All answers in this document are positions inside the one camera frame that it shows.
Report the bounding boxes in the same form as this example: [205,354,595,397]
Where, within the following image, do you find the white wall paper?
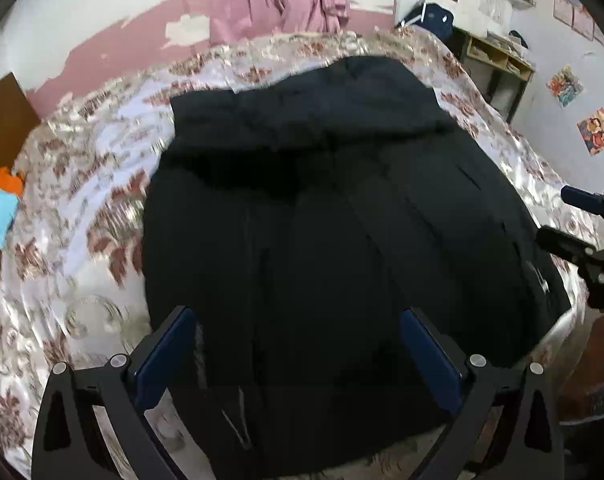
[479,0,513,26]

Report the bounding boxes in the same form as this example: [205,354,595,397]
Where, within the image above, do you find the wooden desk shelf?
[452,27,537,124]

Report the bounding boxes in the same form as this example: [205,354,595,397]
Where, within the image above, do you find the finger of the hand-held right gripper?
[536,225,599,267]
[561,185,604,231]

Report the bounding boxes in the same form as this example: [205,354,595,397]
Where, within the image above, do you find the floral satin bedspread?
[0,27,603,480]

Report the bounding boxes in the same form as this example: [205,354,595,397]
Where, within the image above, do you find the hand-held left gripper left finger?
[32,305,200,480]

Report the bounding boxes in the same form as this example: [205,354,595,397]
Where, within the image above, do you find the colourful cartoon wall sticker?
[577,107,604,157]
[547,64,586,109]

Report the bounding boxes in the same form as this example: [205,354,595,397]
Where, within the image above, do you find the black jacket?
[142,55,573,466]

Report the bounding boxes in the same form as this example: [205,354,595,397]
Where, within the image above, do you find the dark blue backpack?
[396,2,456,44]

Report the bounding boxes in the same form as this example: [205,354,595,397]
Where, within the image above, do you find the wooden headboard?
[0,72,42,179]

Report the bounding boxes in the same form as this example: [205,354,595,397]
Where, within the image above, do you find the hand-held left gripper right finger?
[401,306,565,480]

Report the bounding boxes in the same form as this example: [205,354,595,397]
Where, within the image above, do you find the pink wall certificate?
[572,5,596,42]
[553,0,576,26]

